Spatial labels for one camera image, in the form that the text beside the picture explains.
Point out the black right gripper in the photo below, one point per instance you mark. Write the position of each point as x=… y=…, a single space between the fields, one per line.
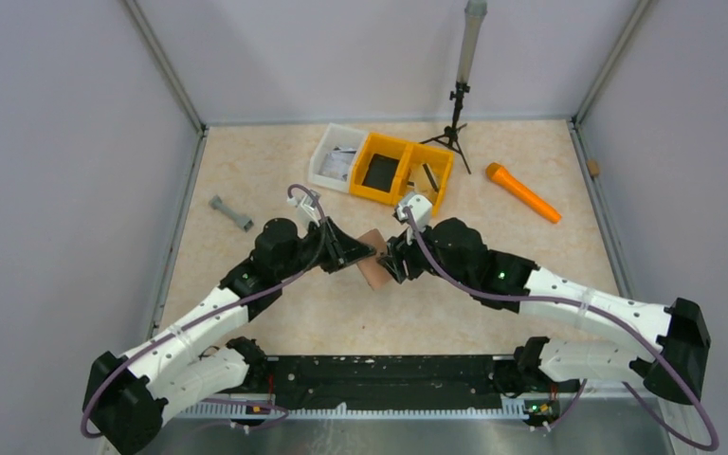
x=407 y=259

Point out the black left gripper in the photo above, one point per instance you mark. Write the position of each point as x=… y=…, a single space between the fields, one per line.
x=333 y=245

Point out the brown leather card holder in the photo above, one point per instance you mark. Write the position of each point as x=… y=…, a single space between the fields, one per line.
x=374 y=273

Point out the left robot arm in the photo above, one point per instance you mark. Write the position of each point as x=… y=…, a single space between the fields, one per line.
x=130 y=397

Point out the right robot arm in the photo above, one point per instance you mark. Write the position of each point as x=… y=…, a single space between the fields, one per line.
x=669 y=344

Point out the black card in bin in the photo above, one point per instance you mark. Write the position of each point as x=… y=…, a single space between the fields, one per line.
x=380 y=173

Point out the yellow double plastic bin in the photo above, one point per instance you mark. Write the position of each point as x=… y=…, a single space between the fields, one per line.
x=409 y=153

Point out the papers in white bin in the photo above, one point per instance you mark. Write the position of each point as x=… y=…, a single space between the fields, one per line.
x=337 y=163

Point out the white plastic bin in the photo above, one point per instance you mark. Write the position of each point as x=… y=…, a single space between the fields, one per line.
x=341 y=136

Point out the grey dumbbell-shaped part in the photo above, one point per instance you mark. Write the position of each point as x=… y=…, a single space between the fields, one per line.
x=242 y=221

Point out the black tripod with grey pole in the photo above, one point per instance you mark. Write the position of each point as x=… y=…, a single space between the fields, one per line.
x=474 y=13

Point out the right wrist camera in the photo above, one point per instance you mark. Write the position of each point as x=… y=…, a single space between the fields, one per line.
x=414 y=210

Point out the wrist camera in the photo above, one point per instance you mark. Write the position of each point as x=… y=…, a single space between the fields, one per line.
x=414 y=210
x=307 y=208

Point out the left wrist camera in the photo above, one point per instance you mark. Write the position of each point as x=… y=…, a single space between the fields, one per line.
x=307 y=208

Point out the orange plastic cone handle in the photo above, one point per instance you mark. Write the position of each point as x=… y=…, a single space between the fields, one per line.
x=499 y=175

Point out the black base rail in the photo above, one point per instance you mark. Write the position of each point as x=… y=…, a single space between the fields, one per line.
x=388 y=382

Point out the white cable duct strip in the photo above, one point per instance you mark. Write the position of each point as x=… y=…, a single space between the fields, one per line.
x=510 y=410

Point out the small tan wall block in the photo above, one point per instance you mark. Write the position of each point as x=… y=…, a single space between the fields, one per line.
x=593 y=168

